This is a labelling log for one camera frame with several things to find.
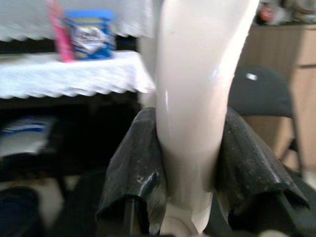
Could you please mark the pink packet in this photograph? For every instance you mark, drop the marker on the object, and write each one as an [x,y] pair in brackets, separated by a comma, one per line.
[61,37]

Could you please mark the light wood cabinet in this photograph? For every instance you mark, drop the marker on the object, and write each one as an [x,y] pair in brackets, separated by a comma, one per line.
[303,86]

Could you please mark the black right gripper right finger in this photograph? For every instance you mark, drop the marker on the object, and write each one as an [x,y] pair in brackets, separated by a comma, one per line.
[247,160]

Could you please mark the black folding chair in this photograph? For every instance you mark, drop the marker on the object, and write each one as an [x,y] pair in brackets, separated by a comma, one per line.
[261,93]

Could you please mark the black table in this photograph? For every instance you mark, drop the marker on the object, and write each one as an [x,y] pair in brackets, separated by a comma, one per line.
[74,101]

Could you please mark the white scalloped lace cloth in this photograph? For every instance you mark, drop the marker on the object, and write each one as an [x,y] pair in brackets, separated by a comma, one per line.
[69,74]

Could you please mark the white box with blue logo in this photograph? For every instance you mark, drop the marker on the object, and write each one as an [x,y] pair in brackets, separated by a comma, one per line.
[24,138]

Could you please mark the blue printed box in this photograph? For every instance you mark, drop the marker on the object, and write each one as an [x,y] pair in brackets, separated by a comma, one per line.
[91,34]

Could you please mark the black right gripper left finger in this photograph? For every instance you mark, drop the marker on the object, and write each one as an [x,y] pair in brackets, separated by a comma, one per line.
[128,168]

